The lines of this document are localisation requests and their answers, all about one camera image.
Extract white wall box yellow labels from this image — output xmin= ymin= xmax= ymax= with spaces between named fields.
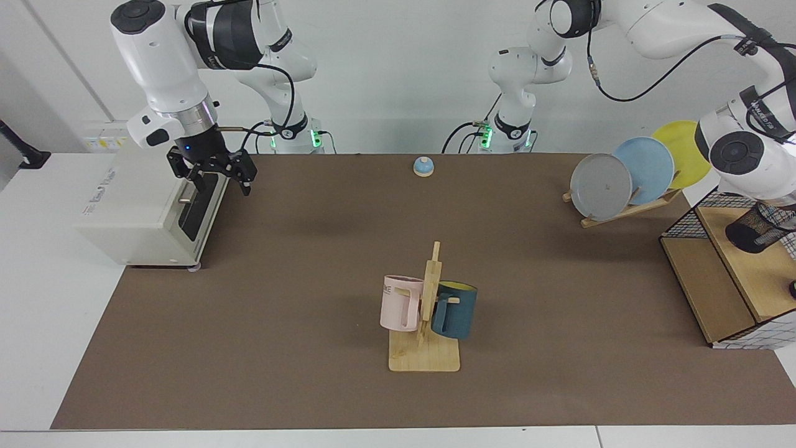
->
xmin=81 ymin=121 xmax=134 ymax=154

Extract grey plate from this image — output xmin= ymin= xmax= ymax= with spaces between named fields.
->
xmin=570 ymin=154 xmax=633 ymax=222

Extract black cables at arm base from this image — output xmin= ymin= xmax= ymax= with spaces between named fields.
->
xmin=240 ymin=120 xmax=275 ymax=155
xmin=442 ymin=96 xmax=501 ymax=155

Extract wooden cup stand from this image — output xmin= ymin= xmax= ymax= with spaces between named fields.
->
xmin=389 ymin=241 xmax=461 ymax=373

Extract black mesh pen holder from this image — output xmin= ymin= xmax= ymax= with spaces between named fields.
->
xmin=725 ymin=202 xmax=796 ymax=254

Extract pink cup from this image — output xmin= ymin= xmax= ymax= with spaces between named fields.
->
xmin=380 ymin=274 xmax=425 ymax=332

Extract dark teal cup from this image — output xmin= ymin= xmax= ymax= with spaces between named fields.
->
xmin=430 ymin=281 xmax=478 ymax=340

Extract light blue plate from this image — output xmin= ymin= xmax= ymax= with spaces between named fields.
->
xmin=613 ymin=137 xmax=675 ymax=206

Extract brown table cloth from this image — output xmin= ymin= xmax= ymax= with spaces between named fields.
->
xmin=50 ymin=152 xmax=796 ymax=430

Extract yellow plate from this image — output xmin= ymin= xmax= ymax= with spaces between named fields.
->
xmin=652 ymin=120 xmax=713 ymax=190

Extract pale toaster oven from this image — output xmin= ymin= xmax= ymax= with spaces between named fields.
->
xmin=75 ymin=138 xmax=232 ymax=269

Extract wire basket with wooden floor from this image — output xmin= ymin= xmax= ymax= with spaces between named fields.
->
xmin=659 ymin=187 xmax=796 ymax=350

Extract wooden plate rack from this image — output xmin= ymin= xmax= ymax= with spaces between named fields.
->
xmin=562 ymin=187 xmax=683 ymax=229

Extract black clamp mount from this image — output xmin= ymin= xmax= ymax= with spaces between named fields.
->
xmin=0 ymin=119 xmax=52 ymax=170

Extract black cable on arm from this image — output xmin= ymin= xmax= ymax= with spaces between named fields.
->
xmin=586 ymin=25 xmax=796 ymax=103
xmin=215 ymin=59 xmax=296 ymax=136

